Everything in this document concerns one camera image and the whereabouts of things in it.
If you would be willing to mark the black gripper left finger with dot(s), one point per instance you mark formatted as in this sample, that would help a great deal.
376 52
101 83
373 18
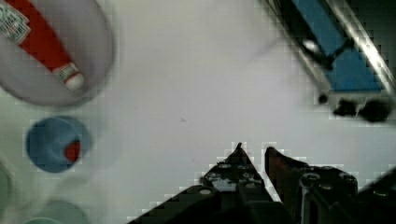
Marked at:
231 192

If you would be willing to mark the small red ball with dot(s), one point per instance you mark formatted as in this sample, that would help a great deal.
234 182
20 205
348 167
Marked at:
72 151

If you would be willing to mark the red ketchup bottle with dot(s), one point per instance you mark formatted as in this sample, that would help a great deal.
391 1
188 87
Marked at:
22 24

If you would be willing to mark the grey plate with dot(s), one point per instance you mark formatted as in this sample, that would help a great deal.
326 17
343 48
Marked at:
85 34

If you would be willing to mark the silver toaster oven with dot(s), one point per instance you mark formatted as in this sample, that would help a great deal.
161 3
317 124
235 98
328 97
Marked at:
348 47

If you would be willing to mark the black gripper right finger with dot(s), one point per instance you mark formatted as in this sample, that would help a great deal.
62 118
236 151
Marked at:
328 195

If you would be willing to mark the green mug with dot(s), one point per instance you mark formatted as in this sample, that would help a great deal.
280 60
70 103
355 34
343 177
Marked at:
58 212

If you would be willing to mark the blue cup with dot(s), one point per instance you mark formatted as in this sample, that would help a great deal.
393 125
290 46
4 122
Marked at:
47 139

